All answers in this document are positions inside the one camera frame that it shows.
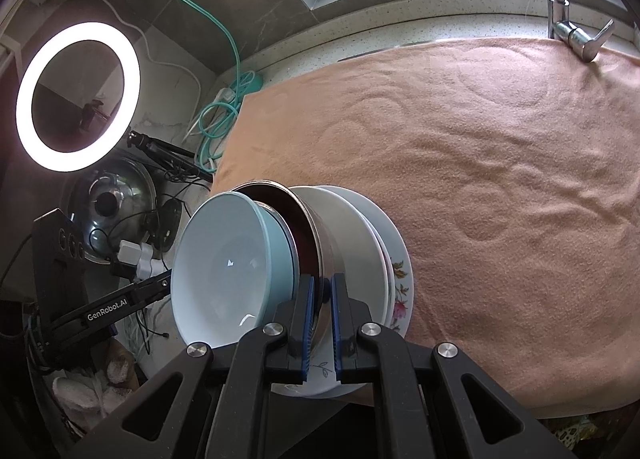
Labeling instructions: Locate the white cable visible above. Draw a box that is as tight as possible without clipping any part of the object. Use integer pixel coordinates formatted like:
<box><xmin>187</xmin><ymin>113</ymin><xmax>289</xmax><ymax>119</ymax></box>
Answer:
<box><xmin>67</xmin><ymin>0</ymin><xmax>203</xmax><ymax>140</ymax></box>

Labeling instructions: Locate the white ring light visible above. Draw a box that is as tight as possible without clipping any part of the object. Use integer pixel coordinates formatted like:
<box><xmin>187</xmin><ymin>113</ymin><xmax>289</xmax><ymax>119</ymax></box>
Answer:
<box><xmin>15</xmin><ymin>21</ymin><xmax>141</xmax><ymax>172</ymax></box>

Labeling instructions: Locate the black tripod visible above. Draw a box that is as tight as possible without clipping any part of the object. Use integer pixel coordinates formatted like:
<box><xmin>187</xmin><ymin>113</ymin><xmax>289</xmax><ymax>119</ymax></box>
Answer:
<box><xmin>127</xmin><ymin>131</ymin><xmax>213</xmax><ymax>184</ymax></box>

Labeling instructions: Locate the pink towel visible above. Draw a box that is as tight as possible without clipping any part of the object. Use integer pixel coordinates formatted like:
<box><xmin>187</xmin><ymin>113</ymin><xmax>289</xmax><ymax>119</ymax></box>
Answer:
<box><xmin>212</xmin><ymin>36</ymin><xmax>640</xmax><ymax>420</ymax></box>

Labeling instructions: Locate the patterned cloth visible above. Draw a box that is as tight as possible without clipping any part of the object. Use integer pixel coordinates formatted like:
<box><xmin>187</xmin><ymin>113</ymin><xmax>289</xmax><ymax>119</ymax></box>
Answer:
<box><xmin>542</xmin><ymin>415</ymin><xmax>603</xmax><ymax>446</ymax></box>

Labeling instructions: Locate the light blue bowl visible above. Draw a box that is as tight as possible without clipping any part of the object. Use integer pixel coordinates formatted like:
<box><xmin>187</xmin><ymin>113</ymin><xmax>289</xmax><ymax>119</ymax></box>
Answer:
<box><xmin>170</xmin><ymin>191</ymin><xmax>296</xmax><ymax>347</ymax></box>

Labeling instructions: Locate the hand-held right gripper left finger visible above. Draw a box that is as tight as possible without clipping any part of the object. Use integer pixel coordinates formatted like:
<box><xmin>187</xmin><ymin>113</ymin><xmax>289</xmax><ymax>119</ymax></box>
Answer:
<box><xmin>65</xmin><ymin>275</ymin><xmax>317</xmax><ymax>459</ymax></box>

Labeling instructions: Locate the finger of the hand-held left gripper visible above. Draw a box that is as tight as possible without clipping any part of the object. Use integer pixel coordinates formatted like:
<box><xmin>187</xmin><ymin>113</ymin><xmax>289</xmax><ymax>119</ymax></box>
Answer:
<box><xmin>135</xmin><ymin>271</ymin><xmax>173</xmax><ymax>310</ymax></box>

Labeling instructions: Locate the large stainless steel bowl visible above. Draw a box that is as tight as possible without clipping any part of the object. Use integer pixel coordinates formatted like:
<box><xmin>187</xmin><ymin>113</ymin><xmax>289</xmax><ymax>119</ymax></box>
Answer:
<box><xmin>235</xmin><ymin>180</ymin><xmax>342</xmax><ymax>340</ymax></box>

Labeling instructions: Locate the steel pot lid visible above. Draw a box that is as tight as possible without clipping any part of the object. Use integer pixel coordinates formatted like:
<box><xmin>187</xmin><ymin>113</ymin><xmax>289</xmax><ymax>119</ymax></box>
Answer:
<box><xmin>65</xmin><ymin>154</ymin><xmax>158</xmax><ymax>265</ymax></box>

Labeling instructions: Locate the person's left hand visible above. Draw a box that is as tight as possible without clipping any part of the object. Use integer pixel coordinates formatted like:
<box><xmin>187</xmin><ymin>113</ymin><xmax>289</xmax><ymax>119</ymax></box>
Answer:
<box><xmin>52</xmin><ymin>351</ymin><xmax>138</xmax><ymax>432</ymax></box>

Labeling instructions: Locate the teal hose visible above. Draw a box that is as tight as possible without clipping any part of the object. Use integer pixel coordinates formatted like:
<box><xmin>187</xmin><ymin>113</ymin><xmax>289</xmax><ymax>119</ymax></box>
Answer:
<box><xmin>132</xmin><ymin>0</ymin><xmax>263</xmax><ymax>174</ymax></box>

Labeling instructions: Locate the stainless steel sink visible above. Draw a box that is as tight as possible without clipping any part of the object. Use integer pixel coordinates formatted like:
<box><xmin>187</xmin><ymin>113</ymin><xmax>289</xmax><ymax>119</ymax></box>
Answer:
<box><xmin>337</xmin><ymin>41</ymin><xmax>431</xmax><ymax>62</ymax></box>

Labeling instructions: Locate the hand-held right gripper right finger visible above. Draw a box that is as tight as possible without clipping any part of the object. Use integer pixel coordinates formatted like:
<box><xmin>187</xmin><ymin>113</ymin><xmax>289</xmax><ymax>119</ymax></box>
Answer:
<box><xmin>330</xmin><ymin>273</ymin><xmax>576</xmax><ymax>459</ymax></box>

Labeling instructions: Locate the white plate grey leaf print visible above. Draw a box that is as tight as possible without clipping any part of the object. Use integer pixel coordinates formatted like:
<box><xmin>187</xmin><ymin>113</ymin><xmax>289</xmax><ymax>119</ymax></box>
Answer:
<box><xmin>272</xmin><ymin>185</ymin><xmax>393</xmax><ymax>397</ymax></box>

